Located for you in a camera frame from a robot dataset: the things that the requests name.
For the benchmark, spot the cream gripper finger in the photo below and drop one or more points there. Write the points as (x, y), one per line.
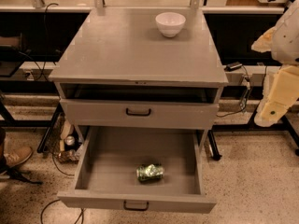
(264, 42)
(280, 92)

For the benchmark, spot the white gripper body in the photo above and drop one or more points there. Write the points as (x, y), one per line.
(287, 41)

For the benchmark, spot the crushed green soda can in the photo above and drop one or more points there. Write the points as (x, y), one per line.
(149, 172)

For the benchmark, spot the grey drawer cabinet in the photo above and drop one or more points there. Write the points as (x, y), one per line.
(140, 91)

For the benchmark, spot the open grey middle drawer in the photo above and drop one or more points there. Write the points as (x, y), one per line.
(106, 177)

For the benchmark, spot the closed grey top drawer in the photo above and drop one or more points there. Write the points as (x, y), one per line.
(163, 115)

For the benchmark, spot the small black device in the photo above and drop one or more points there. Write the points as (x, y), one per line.
(232, 66)

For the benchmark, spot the white ceramic bowl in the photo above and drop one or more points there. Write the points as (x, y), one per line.
(170, 23)

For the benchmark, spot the clutter pile beside cabinet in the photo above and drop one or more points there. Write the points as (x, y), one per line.
(65, 145)

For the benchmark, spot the long background workbench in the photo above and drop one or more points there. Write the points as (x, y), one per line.
(31, 3)

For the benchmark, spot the tan work boot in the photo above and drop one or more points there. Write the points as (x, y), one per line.
(18, 156)

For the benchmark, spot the black top drawer handle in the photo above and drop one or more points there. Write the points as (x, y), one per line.
(136, 113)

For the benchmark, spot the black drawer handle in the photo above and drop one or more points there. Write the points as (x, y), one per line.
(136, 113)
(136, 206)

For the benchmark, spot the black middle drawer handle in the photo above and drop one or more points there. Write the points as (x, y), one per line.
(136, 206)

